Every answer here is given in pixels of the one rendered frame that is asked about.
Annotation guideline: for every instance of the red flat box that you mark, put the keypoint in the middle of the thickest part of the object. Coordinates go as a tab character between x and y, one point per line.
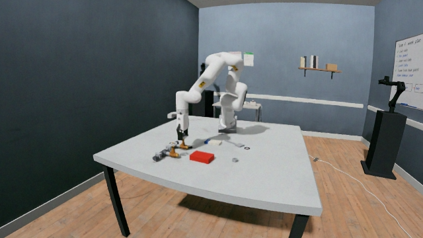
202	157

